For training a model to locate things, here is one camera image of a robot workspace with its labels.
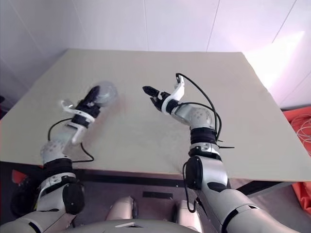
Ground silver robot leg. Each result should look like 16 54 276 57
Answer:
173 199 205 233
108 196 138 222

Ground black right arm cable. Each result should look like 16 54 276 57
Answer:
175 72 235 212

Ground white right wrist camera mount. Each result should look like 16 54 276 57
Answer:
160 74 186 115

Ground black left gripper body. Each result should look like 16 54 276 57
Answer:
75 96 102 118

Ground white coiled cable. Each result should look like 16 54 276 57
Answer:
290 114 311 156

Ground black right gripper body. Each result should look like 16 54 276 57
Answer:
152 91 171 112

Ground silver left robot leg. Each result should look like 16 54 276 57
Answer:
108 196 138 222

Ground silver right robot leg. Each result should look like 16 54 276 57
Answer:
173 199 205 233

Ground silver robot torso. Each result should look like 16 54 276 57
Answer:
70 218 180 233

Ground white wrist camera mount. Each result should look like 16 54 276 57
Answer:
60 99 96 146
160 74 186 115

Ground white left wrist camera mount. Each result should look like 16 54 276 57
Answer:
60 99 96 146

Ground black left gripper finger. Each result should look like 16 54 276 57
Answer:
85 86 101 104

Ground dark metal table frame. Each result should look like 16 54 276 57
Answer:
9 167 296 197

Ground red cloth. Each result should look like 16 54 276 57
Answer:
11 169 31 186

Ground black rounded object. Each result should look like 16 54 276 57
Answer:
9 181 41 218

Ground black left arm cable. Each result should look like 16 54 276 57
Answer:
48 118 95 163

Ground black rectangular floor strip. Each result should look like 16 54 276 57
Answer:
142 191 173 199

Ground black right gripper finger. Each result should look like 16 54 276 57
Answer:
141 85 159 97
146 96 159 108

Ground silver motor housing copper windings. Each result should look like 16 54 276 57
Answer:
93 81 119 108

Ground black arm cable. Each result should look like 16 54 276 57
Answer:
48 118 95 163
175 72 235 212

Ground orange cloth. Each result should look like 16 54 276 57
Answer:
283 104 311 219

